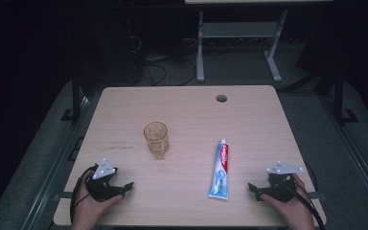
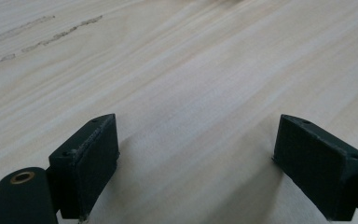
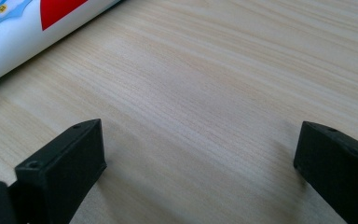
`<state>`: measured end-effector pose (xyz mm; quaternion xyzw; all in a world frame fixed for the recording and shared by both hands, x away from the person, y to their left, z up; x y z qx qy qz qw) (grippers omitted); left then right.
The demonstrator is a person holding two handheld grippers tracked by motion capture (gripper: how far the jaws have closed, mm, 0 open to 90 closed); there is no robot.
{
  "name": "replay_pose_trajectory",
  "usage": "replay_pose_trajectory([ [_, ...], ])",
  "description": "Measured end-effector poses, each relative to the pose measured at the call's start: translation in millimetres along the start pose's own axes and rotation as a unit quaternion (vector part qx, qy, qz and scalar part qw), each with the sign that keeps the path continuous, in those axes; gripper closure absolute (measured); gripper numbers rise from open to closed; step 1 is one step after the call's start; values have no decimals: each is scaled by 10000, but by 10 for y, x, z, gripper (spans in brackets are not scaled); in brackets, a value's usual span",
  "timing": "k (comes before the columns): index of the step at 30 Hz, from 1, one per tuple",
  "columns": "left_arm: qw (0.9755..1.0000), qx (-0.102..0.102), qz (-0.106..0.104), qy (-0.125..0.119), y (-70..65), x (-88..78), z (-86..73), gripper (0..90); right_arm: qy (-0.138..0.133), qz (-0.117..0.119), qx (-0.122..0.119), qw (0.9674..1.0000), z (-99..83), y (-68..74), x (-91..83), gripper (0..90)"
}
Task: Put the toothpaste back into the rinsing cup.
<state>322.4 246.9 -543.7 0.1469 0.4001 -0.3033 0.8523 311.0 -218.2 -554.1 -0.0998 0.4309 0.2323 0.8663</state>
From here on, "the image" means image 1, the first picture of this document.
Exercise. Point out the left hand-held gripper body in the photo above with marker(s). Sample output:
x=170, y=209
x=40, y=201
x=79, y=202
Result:
x=101, y=187

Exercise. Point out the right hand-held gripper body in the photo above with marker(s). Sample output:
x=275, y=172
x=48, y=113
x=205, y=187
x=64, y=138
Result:
x=279, y=188

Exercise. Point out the blue and red toothpaste tube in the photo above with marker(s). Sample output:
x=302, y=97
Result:
x=219, y=172

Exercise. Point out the clear amber glass cup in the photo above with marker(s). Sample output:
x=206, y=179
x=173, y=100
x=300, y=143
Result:
x=156, y=139

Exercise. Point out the person's left hand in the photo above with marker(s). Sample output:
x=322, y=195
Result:
x=87, y=211

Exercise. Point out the person's right hand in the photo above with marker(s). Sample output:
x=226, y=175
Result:
x=295, y=211

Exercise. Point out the black metal stand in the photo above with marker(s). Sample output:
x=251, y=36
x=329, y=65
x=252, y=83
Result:
x=340, y=99
x=76, y=99

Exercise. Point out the white metal table frame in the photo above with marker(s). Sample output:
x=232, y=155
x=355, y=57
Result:
x=236, y=30

